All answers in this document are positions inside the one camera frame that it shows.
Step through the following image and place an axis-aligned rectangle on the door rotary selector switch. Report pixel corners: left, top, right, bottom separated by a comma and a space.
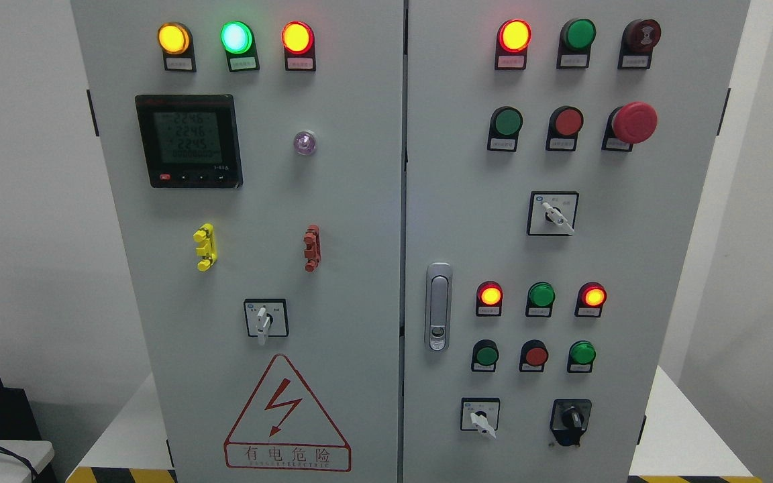
243, 299, 291, 346

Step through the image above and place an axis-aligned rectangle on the green lit indicator light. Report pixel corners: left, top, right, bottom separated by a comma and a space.
220, 21, 260, 72

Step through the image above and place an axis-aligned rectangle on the yellow indicator light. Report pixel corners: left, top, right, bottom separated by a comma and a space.
157, 22, 196, 72

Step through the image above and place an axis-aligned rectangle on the red terminal connector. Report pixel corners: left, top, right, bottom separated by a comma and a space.
303, 224, 321, 272

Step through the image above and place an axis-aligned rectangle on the red lit indicator lower left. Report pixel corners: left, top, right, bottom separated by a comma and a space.
476, 281, 503, 316

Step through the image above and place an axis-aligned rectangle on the small purple clear lamp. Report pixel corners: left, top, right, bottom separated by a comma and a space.
293, 129, 318, 156

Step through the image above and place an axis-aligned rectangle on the green push button lower left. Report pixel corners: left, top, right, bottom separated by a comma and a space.
470, 339, 500, 372

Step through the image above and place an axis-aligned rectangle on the green push button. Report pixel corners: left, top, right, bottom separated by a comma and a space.
566, 340, 597, 374
486, 106, 523, 152
470, 339, 500, 372

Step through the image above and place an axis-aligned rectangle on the grey electrical cabinet left door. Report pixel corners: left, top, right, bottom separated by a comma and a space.
72, 1, 404, 482

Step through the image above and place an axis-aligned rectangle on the grey electrical cabinet door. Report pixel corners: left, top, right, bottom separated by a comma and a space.
72, 1, 404, 482
404, 1, 749, 482

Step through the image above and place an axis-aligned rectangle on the green indicator lower middle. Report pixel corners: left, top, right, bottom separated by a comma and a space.
525, 282, 556, 318

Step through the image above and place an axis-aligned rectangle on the green push button upper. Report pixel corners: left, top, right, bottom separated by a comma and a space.
486, 106, 523, 152

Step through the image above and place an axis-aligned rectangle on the yellow terminal connector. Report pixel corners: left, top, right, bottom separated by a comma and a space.
193, 223, 217, 272

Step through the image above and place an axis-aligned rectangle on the red push button lower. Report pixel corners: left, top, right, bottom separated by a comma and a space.
519, 339, 550, 373

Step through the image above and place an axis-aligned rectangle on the red push button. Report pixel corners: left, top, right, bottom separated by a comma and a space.
546, 106, 584, 151
519, 339, 550, 373

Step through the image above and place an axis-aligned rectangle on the grey electrical cabinet right door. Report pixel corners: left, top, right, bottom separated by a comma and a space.
404, 1, 749, 482

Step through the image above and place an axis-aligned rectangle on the red lit indicator lower right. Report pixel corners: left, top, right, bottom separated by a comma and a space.
574, 282, 607, 318

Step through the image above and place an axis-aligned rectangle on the red electrical danger warning sticker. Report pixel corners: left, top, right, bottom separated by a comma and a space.
223, 354, 352, 473

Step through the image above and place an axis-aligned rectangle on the red push button upper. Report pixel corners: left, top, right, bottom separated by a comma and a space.
546, 106, 584, 151

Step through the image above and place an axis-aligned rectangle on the black digital power meter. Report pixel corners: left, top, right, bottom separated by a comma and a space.
135, 94, 244, 189

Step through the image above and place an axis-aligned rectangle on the red lit indicator light left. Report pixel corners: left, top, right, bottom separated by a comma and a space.
281, 21, 316, 72

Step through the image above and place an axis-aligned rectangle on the green push button lower right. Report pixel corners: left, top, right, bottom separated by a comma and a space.
566, 340, 597, 374

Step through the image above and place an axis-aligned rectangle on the red lit indicator top right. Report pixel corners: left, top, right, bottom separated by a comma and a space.
495, 18, 533, 70

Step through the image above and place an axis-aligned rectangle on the red emergency stop mushroom button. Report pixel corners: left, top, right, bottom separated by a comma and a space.
601, 101, 658, 152

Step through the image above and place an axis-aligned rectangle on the green indicator top right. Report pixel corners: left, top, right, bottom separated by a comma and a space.
556, 18, 597, 68

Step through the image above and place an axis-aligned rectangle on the dark red buzzer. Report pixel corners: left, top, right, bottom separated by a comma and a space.
617, 19, 662, 70

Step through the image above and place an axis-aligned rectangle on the silver cabinet door handle lock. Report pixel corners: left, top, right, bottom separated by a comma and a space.
425, 262, 453, 352

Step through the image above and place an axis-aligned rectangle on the upper right rotary selector switch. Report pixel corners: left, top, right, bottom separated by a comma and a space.
525, 191, 579, 236

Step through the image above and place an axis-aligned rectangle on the lower white rotary selector switch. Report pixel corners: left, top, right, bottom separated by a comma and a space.
460, 397, 501, 439

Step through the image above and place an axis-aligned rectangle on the black knob rotary switch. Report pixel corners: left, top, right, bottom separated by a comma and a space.
550, 398, 592, 447

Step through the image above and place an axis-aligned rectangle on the white box with cable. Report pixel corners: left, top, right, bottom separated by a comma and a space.
0, 440, 58, 482

